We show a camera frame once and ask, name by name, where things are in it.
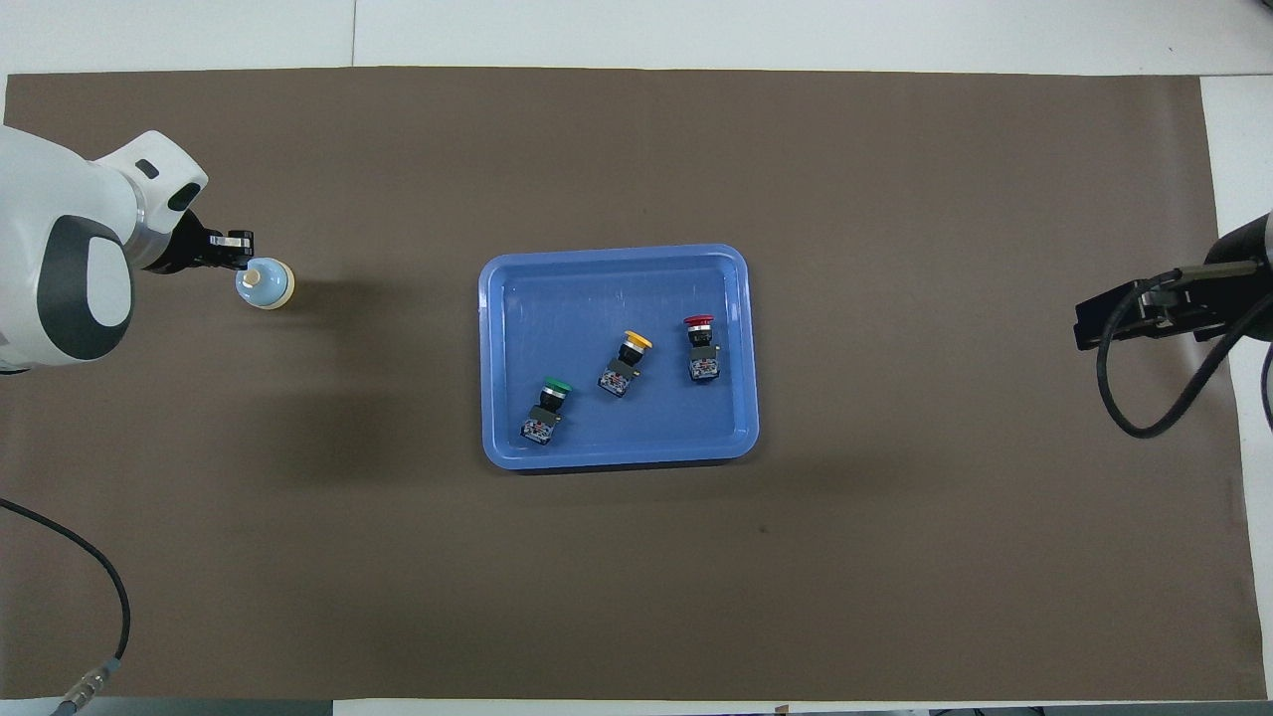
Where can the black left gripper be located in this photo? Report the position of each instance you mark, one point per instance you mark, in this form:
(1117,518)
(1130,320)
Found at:
(189,249)

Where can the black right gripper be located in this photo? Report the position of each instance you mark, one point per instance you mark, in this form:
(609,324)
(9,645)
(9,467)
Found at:
(1144,313)

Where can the light blue call bell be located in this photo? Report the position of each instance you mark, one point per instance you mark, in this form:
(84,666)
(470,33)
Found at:
(271,290)

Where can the green push button switch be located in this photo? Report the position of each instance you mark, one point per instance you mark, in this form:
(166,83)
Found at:
(545,413)

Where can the yellow push button switch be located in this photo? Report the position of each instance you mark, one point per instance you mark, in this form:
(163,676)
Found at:
(625,363)

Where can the red push button switch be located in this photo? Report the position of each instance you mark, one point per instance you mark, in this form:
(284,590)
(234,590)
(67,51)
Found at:
(702,353)

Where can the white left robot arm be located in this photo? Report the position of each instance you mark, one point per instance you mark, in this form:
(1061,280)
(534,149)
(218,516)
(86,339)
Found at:
(60,229)

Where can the blue plastic tray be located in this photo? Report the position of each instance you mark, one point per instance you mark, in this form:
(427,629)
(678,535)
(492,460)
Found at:
(597,288)

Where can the brown table mat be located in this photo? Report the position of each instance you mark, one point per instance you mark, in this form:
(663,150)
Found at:
(398,577)

